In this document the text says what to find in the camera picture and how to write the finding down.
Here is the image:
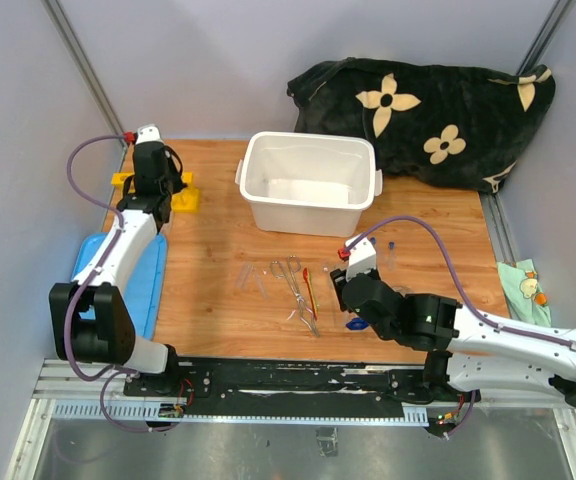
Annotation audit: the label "clear test tube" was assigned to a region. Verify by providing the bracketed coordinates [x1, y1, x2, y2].
[252, 267, 268, 300]
[235, 263, 252, 290]
[243, 264, 258, 290]

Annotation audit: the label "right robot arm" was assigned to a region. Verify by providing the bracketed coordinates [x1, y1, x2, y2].
[330, 269, 576, 408]

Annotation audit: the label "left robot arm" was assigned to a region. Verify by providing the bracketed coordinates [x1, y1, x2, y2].
[49, 127, 186, 396]

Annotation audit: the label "yellow test tube rack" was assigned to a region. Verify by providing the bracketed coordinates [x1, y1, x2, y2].
[110, 172, 200, 213]

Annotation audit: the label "blue plastic tray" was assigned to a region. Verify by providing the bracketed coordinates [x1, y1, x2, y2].
[72, 233, 168, 340]

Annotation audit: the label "white plastic bin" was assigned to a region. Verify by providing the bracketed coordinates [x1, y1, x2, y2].
[235, 132, 383, 238]

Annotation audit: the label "metal crucible tongs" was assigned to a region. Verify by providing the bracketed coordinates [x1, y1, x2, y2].
[270, 255, 319, 337]

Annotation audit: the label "red yellow green spatula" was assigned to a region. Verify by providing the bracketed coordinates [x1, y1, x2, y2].
[302, 267, 318, 320]

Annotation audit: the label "graduated cylinder blue base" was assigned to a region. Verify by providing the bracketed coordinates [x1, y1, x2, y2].
[344, 313, 369, 331]

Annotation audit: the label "black floral blanket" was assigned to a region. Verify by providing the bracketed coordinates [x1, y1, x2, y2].
[287, 57, 556, 194]

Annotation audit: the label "green printed cloth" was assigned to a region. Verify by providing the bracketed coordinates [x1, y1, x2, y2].
[497, 259, 552, 327]

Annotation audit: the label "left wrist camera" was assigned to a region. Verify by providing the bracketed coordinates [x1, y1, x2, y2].
[123, 124, 163, 145]

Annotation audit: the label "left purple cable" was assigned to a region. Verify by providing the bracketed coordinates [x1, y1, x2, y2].
[65, 132, 184, 434]

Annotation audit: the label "purple cable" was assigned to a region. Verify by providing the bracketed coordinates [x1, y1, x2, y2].
[65, 132, 184, 434]
[342, 215, 576, 441]

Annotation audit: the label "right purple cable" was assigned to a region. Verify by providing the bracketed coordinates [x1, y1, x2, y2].
[342, 215, 576, 441]

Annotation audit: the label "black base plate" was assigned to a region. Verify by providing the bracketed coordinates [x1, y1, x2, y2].
[123, 357, 463, 422]

